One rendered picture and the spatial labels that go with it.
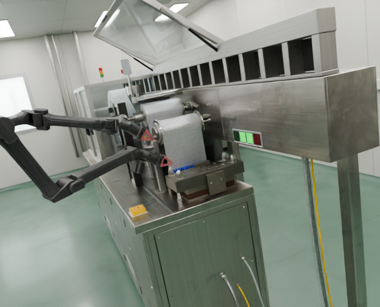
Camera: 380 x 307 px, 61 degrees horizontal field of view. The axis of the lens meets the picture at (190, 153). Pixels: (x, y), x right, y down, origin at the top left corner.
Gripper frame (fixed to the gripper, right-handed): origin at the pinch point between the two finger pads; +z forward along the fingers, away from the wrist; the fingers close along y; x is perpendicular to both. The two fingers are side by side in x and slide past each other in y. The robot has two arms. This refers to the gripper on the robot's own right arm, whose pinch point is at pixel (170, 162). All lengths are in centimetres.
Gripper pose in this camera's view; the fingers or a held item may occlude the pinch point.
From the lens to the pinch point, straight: 179.9
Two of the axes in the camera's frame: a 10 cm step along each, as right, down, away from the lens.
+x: 2.9, -9.6, -0.2
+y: 4.0, 1.4, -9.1
